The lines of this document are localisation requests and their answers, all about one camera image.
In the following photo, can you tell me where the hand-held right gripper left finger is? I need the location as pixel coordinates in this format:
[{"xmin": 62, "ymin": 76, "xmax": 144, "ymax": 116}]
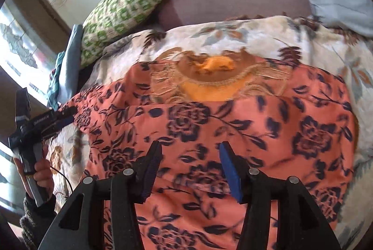
[{"xmin": 38, "ymin": 141, "xmax": 163, "ymax": 250}]

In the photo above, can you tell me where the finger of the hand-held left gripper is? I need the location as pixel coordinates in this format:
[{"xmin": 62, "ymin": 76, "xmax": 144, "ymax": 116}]
[
  {"xmin": 41, "ymin": 121, "xmax": 66, "ymax": 138},
  {"xmin": 55, "ymin": 106, "xmax": 77, "ymax": 130}
]

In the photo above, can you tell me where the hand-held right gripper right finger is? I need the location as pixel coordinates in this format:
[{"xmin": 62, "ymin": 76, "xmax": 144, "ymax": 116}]
[{"xmin": 219, "ymin": 142, "xmax": 341, "ymax": 250}]

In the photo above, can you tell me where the orange floral garment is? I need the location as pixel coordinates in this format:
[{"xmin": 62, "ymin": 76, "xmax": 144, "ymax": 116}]
[{"xmin": 66, "ymin": 53, "xmax": 360, "ymax": 250}]

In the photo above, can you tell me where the person's left hand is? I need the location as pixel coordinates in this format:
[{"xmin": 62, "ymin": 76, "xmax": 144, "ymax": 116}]
[{"xmin": 13, "ymin": 155, "xmax": 55, "ymax": 198}]

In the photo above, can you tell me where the teal patterned cloth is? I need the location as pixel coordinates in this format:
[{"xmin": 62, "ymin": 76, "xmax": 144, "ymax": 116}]
[{"xmin": 47, "ymin": 51, "xmax": 67, "ymax": 110}]

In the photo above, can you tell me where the grey-blue folded cloth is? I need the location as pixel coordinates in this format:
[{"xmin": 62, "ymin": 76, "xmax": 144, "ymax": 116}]
[{"xmin": 60, "ymin": 23, "xmax": 86, "ymax": 103}]

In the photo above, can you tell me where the patterned glass window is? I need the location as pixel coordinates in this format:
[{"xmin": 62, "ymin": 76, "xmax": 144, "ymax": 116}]
[{"xmin": 0, "ymin": 0, "xmax": 70, "ymax": 210}]

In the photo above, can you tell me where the green patterned pillow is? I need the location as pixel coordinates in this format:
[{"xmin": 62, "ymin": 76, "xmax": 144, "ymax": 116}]
[{"xmin": 80, "ymin": 0, "xmax": 206, "ymax": 70}]

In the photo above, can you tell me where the cream leaf-print blanket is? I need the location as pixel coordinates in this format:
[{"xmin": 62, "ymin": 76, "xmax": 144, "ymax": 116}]
[{"xmin": 47, "ymin": 15, "xmax": 373, "ymax": 250}]

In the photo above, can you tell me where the thin black cable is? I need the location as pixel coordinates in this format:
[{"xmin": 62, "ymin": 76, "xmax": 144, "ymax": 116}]
[{"xmin": 49, "ymin": 165, "xmax": 74, "ymax": 201}]

